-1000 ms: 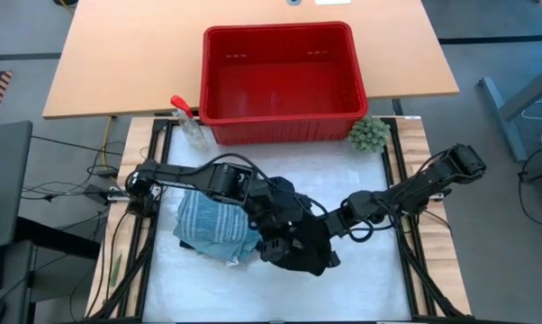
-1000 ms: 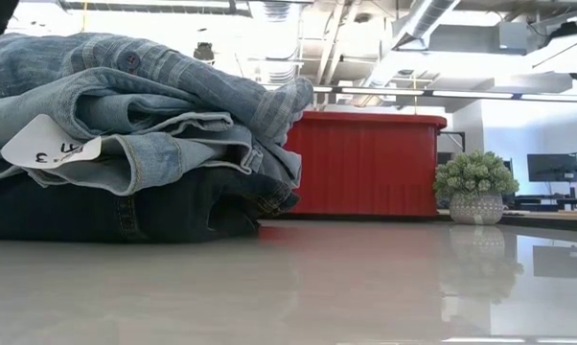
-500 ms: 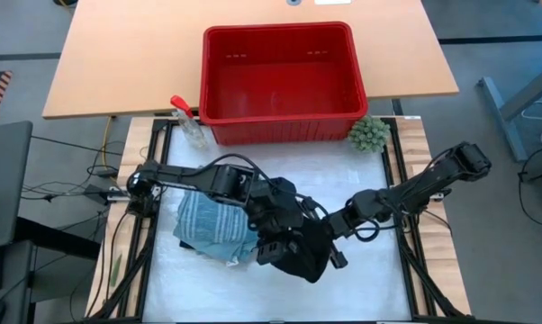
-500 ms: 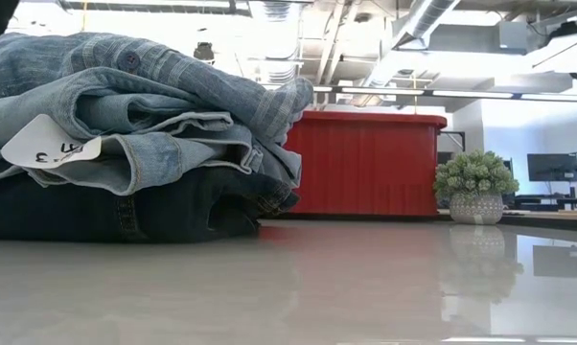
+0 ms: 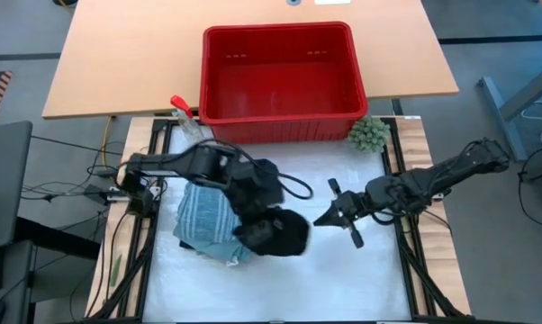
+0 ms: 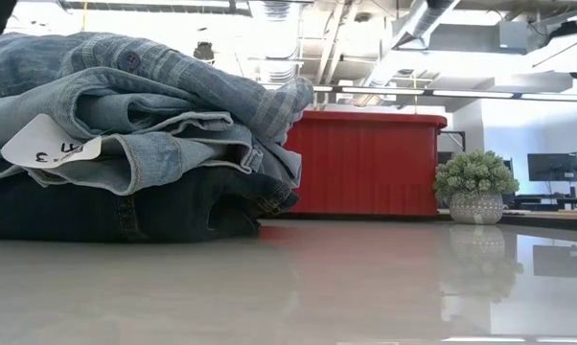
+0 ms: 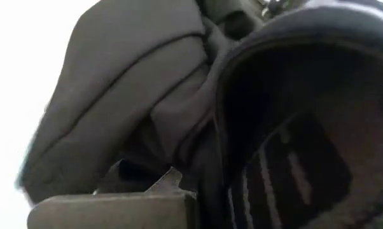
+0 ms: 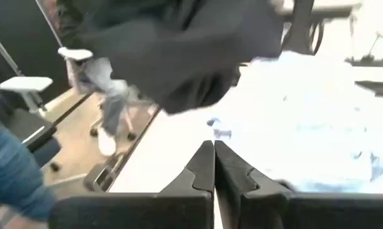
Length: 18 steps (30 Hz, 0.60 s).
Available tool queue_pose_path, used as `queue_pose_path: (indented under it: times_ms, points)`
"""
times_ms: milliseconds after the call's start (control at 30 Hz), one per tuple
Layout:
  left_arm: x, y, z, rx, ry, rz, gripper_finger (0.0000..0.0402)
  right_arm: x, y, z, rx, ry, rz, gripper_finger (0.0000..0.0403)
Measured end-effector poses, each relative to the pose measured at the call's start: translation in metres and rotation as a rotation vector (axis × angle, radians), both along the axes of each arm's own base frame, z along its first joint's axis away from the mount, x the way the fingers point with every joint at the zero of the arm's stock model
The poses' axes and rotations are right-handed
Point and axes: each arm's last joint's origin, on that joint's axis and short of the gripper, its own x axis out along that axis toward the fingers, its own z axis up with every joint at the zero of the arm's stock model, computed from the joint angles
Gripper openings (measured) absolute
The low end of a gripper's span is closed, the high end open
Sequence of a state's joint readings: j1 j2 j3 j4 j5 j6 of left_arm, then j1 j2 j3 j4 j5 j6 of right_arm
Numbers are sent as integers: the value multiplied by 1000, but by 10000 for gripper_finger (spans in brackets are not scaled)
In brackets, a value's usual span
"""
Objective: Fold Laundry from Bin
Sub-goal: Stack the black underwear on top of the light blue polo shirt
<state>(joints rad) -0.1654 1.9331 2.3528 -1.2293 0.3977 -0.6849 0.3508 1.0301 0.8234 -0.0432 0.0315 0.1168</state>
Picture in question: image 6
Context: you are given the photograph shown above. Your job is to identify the light blue jeans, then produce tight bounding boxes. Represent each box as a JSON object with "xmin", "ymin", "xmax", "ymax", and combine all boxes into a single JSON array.
[{"xmin": 0, "ymin": 66, "xmax": 303, "ymax": 196}]

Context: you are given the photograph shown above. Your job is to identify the green artificial plant in pot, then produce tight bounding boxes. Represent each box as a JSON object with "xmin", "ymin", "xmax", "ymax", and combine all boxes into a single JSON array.
[{"xmin": 433, "ymin": 149, "xmax": 520, "ymax": 225}]

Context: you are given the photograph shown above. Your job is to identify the dark navy jeans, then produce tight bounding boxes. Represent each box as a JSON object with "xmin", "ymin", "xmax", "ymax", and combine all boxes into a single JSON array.
[{"xmin": 0, "ymin": 166, "xmax": 301, "ymax": 243}]

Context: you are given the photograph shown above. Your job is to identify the ribbed silver air duct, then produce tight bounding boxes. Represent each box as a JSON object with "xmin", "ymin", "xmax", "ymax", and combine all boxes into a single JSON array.
[{"xmin": 247, "ymin": 0, "xmax": 302, "ymax": 85}]

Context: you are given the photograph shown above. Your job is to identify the white paper tag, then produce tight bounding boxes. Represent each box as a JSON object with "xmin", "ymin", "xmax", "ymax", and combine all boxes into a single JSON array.
[{"xmin": 0, "ymin": 113, "xmax": 104, "ymax": 171}]

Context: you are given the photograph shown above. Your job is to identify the black dome camera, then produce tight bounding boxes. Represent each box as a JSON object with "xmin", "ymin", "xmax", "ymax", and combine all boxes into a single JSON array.
[{"xmin": 193, "ymin": 41, "xmax": 217, "ymax": 64}]

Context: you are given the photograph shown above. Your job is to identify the red plastic laundry bin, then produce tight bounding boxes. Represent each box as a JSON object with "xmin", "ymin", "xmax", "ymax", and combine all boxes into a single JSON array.
[{"xmin": 283, "ymin": 110, "xmax": 448, "ymax": 218}]

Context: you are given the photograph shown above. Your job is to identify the dark computer monitor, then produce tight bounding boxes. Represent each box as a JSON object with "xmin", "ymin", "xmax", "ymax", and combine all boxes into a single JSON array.
[{"xmin": 526, "ymin": 152, "xmax": 577, "ymax": 182}]

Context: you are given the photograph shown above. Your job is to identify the smooth silver air duct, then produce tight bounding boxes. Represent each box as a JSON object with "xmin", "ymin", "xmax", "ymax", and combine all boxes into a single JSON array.
[{"xmin": 364, "ymin": 0, "xmax": 462, "ymax": 87}]

